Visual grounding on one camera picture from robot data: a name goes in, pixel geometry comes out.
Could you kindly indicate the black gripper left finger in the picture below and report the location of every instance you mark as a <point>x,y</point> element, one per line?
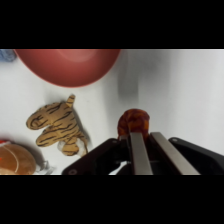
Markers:
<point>140,156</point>

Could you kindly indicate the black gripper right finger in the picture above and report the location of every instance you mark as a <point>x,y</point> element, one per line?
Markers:
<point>173,155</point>

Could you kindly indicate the pink bowl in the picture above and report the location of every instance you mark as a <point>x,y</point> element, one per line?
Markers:
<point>68,66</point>

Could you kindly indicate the striped tiger plush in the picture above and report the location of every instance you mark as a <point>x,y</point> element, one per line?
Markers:
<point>56,128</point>

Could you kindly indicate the blue teddy bear plush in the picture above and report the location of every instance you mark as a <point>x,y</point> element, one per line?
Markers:
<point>6,54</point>

